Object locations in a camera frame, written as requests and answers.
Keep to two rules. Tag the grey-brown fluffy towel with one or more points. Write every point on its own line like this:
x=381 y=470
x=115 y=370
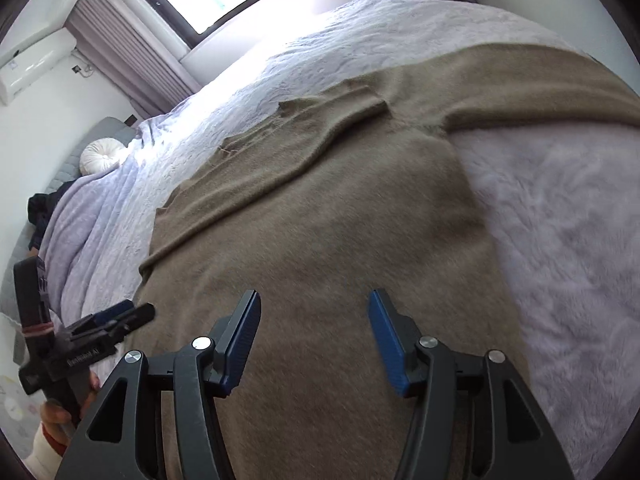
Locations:
x=325 y=210

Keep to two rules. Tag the pleated lavender curtain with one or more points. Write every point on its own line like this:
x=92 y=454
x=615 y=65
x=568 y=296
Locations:
x=135 y=50

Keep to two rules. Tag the white air conditioner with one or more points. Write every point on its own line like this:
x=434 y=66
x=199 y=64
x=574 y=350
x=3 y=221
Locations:
x=32 y=65

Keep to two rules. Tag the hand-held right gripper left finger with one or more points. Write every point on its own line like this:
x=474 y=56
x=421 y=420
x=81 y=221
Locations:
x=242 y=332

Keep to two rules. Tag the wall socket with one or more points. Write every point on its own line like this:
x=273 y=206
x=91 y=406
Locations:
x=131 y=121

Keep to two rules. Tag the dark clothes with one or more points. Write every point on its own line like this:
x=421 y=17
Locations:
x=45 y=210

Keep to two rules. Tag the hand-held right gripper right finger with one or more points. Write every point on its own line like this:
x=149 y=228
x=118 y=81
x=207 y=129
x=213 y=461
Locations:
x=386 y=340

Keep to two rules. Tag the bed with lilac cover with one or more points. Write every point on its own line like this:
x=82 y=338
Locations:
x=550 y=210

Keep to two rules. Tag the person's left hand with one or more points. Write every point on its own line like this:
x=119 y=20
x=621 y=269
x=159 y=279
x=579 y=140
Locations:
x=52 y=415

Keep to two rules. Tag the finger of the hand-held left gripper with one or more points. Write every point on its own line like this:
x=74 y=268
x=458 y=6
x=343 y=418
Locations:
x=114 y=312
x=135 y=317

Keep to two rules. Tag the person's left forearm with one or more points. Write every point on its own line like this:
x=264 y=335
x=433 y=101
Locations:
x=42 y=452

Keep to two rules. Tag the round white pillow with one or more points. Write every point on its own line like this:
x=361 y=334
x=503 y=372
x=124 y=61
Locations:
x=101 y=156

